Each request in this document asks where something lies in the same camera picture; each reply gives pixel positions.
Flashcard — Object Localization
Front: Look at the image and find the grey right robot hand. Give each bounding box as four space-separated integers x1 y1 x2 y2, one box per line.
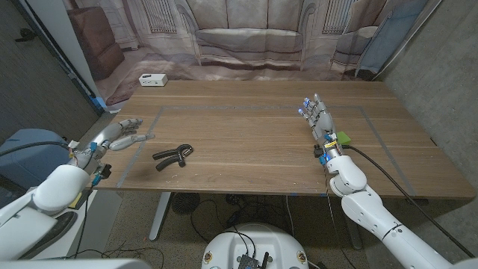
297 93 340 153

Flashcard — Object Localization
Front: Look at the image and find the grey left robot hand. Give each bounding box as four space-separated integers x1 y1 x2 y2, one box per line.
87 118 156 158

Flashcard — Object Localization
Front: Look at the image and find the black grip strengthener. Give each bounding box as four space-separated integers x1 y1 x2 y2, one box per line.
152 143 194 173

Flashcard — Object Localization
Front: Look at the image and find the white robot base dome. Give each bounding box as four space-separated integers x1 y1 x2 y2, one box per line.
201 223 310 269

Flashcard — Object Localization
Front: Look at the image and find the green cube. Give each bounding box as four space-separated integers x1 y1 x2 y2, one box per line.
335 131 353 146

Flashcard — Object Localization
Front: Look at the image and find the white box with ports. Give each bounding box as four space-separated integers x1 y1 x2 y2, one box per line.
138 73 168 87

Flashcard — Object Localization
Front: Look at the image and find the black yellow foot pedal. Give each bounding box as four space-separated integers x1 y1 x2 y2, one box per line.
66 189 94 211

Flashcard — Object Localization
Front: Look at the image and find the blue-grey bin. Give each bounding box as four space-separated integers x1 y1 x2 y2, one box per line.
0 129 81 190

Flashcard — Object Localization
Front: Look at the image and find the white table leg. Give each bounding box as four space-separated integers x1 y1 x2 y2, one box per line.
148 192 173 242

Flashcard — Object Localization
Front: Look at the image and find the black round fan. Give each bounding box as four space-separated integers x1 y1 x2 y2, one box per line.
171 192 202 217

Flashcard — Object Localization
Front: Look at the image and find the printed living room backdrop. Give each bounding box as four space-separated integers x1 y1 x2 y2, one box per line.
61 0 445 113

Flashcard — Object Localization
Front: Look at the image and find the dark brown shoe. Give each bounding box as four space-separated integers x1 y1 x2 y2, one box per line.
20 211 78 259

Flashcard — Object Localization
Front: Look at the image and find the grey table leg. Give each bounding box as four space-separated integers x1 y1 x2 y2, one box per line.
344 218 364 250

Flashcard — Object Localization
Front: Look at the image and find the white robot chest edge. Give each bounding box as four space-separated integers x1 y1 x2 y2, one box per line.
0 258 152 269

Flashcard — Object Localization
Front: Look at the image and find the black computer module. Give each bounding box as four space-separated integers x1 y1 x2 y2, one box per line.
237 252 270 269

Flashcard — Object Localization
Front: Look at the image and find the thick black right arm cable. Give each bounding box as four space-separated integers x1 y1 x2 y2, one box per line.
342 144 476 259

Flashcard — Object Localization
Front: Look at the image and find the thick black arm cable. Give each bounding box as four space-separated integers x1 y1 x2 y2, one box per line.
0 140 74 158
342 144 476 259

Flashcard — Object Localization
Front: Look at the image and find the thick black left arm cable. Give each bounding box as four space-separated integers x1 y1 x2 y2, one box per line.
0 140 74 158

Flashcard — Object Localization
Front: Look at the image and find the black door handle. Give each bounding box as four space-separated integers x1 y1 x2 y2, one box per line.
14 28 37 43

